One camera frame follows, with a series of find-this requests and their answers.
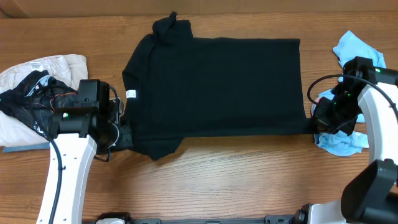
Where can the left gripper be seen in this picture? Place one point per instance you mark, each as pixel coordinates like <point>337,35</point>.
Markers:
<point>127,138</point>

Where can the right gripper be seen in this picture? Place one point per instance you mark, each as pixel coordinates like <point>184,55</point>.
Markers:
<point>321,118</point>

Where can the black shirt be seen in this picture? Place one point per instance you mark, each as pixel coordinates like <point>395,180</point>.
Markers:
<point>181,86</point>

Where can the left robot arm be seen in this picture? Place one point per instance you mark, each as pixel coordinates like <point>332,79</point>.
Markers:
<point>90,126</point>

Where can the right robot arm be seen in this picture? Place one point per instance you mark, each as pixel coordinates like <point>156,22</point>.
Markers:
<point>371,91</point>

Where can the blue denim garment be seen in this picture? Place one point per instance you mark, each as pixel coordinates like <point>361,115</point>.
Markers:
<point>45,145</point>

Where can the beige folded garment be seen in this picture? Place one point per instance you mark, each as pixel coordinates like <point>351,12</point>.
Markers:
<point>69,69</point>

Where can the black patterned shorts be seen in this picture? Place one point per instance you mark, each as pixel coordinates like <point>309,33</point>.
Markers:
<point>34,100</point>

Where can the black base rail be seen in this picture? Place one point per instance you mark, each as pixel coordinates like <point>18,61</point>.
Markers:
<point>211,221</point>

